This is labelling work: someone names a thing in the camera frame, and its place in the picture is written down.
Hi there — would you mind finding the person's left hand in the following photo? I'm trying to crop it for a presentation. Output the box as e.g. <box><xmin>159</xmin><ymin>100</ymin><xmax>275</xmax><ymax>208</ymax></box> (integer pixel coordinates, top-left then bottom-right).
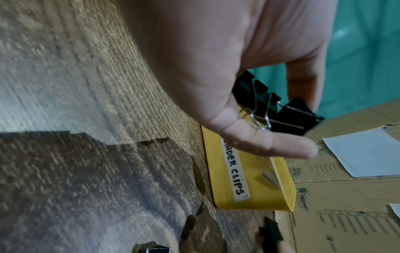
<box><xmin>118</xmin><ymin>0</ymin><xmax>340</xmax><ymax>160</ymax></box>

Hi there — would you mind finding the bunch of black binder clips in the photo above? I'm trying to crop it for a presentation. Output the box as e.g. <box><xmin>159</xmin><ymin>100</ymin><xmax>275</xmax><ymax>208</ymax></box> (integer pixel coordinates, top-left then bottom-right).
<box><xmin>231</xmin><ymin>70</ymin><xmax>326</xmax><ymax>136</ymax></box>

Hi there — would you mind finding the yellow divided bin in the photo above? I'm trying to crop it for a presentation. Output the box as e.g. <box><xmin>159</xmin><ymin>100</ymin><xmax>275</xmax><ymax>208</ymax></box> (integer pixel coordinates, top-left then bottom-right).
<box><xmin>199</xmin><ymin>106</ymin><xmax>297</xmax><ymax>212</ymax></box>

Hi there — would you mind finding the small black binder clip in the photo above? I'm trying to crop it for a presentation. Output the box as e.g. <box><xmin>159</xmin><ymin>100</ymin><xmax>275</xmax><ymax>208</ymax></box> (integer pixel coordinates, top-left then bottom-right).
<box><xmin>258</xmin><ymin>217</ymin><xmax>285</xmax><ymax>248</ymax></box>
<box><xmin>133</xmin><ymin>242</ymin><xmax>173</xmax><ymax>253</ymax></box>

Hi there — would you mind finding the large printed cardboard box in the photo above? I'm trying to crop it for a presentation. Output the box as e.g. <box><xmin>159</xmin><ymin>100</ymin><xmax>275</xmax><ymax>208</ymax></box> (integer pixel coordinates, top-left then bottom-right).
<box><xmin>273</xmin><ymin>100</ymin><xmax>400</xmax><ymax>253</ymax></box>

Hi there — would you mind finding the green cloth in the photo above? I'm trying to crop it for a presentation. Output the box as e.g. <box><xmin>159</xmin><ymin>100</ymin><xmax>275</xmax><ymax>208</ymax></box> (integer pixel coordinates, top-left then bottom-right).
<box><xmin>246</xmin><ymin>0</ymin><xmax>400</xmax><ymax>119</ymax></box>

